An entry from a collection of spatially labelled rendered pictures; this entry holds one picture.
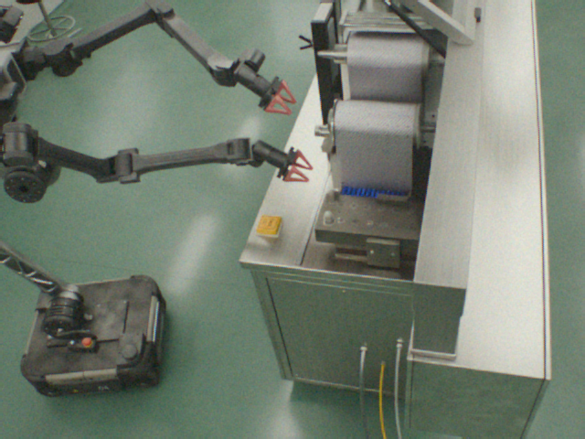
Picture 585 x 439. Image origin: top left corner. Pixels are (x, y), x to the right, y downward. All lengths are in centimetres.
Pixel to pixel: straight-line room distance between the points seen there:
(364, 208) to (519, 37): 70
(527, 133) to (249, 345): 177
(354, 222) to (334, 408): 104
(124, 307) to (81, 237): 92
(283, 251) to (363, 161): 40
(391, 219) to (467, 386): 83
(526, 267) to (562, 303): 180
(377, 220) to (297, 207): 37
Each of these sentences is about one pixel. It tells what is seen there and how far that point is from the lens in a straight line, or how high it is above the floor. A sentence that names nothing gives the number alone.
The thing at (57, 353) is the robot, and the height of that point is 24.
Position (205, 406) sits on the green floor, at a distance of 275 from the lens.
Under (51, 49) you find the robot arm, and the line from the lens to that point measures 215.
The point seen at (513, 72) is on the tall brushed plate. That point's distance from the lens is 174.
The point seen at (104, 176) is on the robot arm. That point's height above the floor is 118.
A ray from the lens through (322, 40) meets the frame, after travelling 204.
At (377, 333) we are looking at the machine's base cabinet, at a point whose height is 57.
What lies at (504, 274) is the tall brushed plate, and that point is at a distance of 121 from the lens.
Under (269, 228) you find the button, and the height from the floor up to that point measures 92.
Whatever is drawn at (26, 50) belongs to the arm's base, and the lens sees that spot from 221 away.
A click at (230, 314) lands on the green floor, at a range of 297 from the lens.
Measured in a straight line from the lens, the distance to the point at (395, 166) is 186.
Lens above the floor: 238
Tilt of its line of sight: 46 degrees down
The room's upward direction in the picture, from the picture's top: 10 degrees counter-clockwise
